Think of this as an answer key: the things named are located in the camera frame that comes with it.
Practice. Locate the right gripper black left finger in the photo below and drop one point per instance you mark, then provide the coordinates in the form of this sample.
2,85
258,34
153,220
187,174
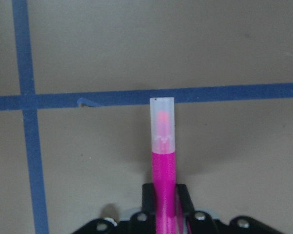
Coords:
148,199

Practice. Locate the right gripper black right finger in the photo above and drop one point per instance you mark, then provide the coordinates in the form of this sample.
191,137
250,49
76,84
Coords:
184,204

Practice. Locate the pink highlighter pen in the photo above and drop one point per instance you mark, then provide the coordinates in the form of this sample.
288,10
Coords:
162,119

